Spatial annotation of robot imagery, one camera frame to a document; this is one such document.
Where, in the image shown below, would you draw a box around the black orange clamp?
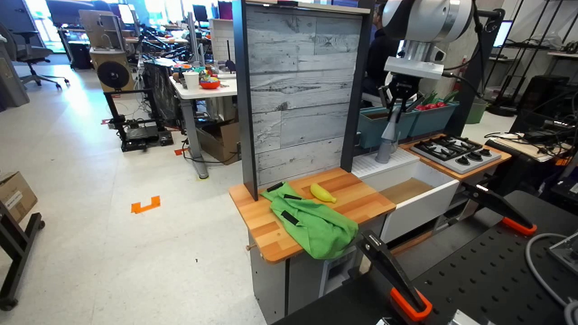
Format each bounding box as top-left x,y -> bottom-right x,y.
357,230 -> 433,323
464,182 -> 538,236

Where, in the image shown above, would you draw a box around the black perforated table plate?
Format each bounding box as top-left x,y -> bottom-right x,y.
274,191 -> 578,325

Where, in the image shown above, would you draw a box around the wooden butcher block counter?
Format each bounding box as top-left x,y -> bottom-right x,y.
229,167 -> 395,263

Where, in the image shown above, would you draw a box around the grey tap faucet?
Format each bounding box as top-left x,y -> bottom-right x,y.
375,99 -> 402,164

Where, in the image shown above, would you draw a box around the teal storage bin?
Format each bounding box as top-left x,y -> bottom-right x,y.
355,100 -> 458,151

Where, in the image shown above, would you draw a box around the white sink basin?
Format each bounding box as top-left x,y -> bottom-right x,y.
352,147 -> 458,241

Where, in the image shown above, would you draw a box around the cardboard box on floor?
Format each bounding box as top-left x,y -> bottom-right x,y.
196,122 -> 240,164

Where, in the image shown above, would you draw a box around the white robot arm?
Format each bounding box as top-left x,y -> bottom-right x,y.
381,0 -> 473,111

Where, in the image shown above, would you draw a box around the green cloth bag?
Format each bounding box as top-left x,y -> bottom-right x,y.
261,182 -> 359,259

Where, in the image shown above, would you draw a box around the white desk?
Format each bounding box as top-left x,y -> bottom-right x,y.
169,72 -> 236,178

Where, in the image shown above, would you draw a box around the grey wood backsplash panel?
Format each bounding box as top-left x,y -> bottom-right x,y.
232,0 -> 370,198

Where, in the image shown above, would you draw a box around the yellow banana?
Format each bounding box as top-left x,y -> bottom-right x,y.
308,182 -> 335,202

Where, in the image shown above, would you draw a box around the grey office chair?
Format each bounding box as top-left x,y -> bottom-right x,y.
0,25 -> 70,86

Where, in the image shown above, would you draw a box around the black 3d printer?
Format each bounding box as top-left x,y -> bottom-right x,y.
104,88 -> 173,151

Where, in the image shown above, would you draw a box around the toy gas stove top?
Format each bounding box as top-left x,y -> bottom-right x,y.
400,133 -> 511,180

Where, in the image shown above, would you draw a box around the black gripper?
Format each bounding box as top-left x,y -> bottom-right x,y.
377,73 -> 418,108

